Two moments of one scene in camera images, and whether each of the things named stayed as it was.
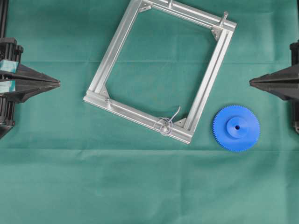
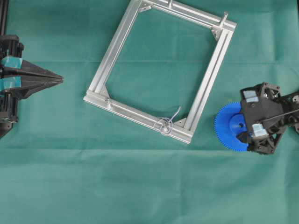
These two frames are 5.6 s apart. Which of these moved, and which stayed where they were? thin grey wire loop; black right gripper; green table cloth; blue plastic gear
Moved: black right gripper
Stayed: blue plastic gear; green table cloth; thin grey wire loop
